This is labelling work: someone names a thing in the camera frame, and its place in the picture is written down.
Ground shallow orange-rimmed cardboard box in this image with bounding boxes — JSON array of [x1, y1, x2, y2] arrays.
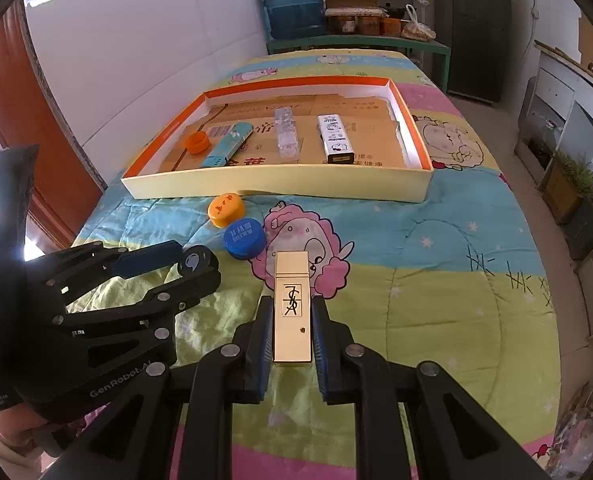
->
[[121, 76, 434, 204]]

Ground orange printed bottle cap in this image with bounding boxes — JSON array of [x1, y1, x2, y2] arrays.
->
[[208, 193, 244, 227]]

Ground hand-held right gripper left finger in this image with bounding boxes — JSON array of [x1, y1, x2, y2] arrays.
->
[[44, 295, 277, 480]]

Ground light blue cartoon box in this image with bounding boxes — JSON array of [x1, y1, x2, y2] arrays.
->
[[200, 122, 254, 169]]

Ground blue water jug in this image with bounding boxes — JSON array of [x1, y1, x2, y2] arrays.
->
[[259, 0, 327, 41]]

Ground red door frame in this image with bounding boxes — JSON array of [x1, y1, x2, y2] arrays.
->
[[0, 0, 102, 256]]

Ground blue bottle cap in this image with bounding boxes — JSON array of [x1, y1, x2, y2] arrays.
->
[[224, 218, 266, 260]]

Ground black bottle cap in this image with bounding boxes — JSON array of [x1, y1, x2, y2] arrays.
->
[[178, 245, 220, 281]]

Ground green table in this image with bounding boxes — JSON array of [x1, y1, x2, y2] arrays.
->
[[267, 35, 451, 93]]

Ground white plastic bag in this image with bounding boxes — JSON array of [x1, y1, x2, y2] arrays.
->
[[401, 5, 436, 41]]

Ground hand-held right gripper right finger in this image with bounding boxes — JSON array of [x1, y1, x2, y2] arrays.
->
[[310, 296, 552, 480]]

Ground gold rectangular box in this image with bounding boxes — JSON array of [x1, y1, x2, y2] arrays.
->
[[273, 251, 313, 365]]

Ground row of orange food containers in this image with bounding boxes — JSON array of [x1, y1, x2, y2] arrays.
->
[[326, 7, 402, 36]]

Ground clear plastic tube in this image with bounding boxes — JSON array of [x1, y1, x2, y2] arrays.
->
[[275, 107, 299, 163]]

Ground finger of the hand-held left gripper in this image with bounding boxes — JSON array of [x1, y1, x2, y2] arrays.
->
[[66, 262, 222, 342], [41, 240, 183, 302]]

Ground dark refrigerator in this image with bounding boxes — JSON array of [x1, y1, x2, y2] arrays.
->
[[432, 0, 511, 106]]

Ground white kitchen counter cabinet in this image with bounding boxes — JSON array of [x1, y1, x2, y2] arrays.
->
[[516, 40, 593, 336]]

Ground potted green plants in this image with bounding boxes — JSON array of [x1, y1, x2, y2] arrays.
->
[[543, 152, 593, 261]]

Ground white cartoon rectangular box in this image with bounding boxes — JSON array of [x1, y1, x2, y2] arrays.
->
[[317, 114, 355, 165]]

